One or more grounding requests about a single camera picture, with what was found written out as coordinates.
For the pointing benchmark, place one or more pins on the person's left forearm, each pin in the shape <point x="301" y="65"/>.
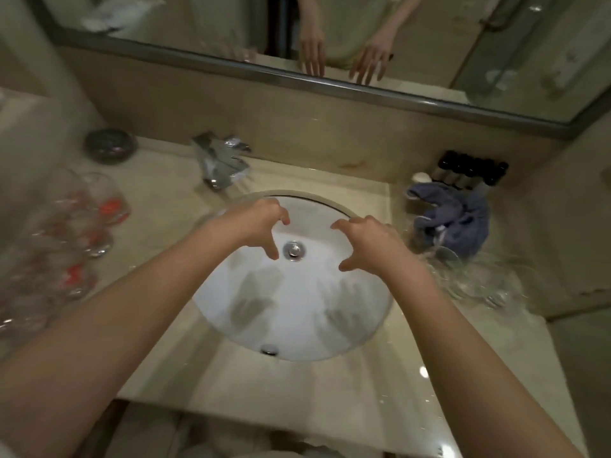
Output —
<point x="129" y="324"/>

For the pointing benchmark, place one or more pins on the clear drinking glass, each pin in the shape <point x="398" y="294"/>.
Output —
<point x="437" y="255"/>
<point x="487" y="283"/>

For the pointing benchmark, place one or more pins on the person's left thumb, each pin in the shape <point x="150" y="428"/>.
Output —
<point x="271" y="247"/>

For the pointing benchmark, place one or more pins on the person's right hand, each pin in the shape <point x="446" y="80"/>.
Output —
<point x="377" y="243"/>

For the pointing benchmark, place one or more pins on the blue cloth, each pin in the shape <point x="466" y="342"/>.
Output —
<point x="456" y="219"/>

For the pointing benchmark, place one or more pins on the chrome sink overflow hole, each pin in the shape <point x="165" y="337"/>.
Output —
<point x="269" y="349"/>

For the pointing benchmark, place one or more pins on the clear glass with red label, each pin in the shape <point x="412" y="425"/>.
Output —
<point x="88" y="240"/>
<point x="106" y="201"/>
<point x="24" y="312"/>
<point x="67" y="279"/>

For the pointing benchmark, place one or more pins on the chrome sink drain stopper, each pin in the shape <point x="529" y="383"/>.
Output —
<point x="293" y="249"/>

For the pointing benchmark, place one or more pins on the person's left hand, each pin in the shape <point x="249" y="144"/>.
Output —
<point x="257" y="221"/>

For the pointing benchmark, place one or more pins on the dark round dish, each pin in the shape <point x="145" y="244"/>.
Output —
<point x="111" y="145"/>

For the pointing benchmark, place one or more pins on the wall mirror with metal frame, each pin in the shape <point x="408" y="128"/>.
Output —
<point x="429" y="42"/>

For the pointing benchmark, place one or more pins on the white round sink basin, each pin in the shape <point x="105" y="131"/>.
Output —
<point x="296" y="300"/>

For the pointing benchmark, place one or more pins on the person's right thumb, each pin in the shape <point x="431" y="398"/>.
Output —
<point x="352" y="263"/>

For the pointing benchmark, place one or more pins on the person's right forearm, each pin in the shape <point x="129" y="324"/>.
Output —
<point x="458" y="357"/>

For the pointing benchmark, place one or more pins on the chrome faucet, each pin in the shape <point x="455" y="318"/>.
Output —
<point x="222" y="159"/>

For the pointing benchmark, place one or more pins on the row of black-capped bottles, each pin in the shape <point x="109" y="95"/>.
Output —
<point x="472" y="170"/>

